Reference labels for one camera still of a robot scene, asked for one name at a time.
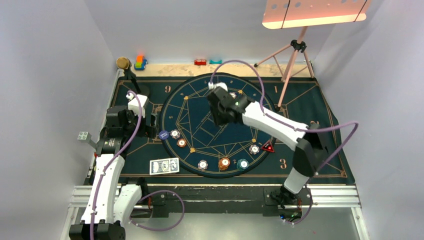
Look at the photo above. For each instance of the blue playing card deck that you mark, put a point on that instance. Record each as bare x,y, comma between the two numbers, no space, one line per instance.
164,166

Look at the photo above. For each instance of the teal toy block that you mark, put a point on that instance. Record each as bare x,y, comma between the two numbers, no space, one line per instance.
215,61

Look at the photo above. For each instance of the grey lego brick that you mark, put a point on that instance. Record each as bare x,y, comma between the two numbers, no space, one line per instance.
83,136

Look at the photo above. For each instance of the dark green rectangular poker mat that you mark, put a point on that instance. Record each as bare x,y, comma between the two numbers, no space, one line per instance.
303,102

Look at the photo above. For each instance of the red triangular dealer button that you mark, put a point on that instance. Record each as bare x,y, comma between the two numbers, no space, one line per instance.
268,147

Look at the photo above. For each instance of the round blue poker mat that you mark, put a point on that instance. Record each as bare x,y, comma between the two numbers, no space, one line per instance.
187,110

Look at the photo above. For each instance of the blue small blind button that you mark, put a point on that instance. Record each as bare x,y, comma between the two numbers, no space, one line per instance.
164,134

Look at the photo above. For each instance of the pink tripod stand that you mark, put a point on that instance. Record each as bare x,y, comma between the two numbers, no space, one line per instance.
298,47

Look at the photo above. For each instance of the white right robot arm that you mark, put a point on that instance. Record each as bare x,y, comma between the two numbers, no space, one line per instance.
307,142

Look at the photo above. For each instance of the white purple poker chip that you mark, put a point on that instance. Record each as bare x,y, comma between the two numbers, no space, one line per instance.
175,134

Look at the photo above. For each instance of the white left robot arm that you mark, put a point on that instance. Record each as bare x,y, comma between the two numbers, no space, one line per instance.
107,212

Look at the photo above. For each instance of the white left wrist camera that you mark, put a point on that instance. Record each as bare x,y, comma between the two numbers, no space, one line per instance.
137,104

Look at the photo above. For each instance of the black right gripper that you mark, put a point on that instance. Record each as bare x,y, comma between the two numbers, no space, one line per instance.
218,120

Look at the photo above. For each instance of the pink perforated light panel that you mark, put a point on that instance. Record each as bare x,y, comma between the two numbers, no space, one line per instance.
281,14

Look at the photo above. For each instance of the gold round microphone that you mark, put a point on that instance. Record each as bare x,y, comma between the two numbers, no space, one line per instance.
123,63

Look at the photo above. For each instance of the aluminium frame rail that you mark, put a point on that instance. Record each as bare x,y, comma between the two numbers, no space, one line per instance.
235,212

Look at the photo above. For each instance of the red toy block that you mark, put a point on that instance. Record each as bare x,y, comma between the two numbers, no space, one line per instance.
200,62

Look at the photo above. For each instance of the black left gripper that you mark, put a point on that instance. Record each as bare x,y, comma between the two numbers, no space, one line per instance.
147,131

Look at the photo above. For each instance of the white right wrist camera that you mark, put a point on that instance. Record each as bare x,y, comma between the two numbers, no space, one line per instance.
212,86

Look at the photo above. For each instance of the orange chip stack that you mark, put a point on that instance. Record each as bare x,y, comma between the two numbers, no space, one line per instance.
224,164

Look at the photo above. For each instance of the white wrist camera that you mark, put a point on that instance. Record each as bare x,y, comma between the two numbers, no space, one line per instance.
212,86
137,104

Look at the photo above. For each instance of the orange poker chip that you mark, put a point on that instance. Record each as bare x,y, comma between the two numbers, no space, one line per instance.
181,142

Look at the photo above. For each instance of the orange blue toy block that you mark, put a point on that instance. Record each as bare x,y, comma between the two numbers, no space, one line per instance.
140,63

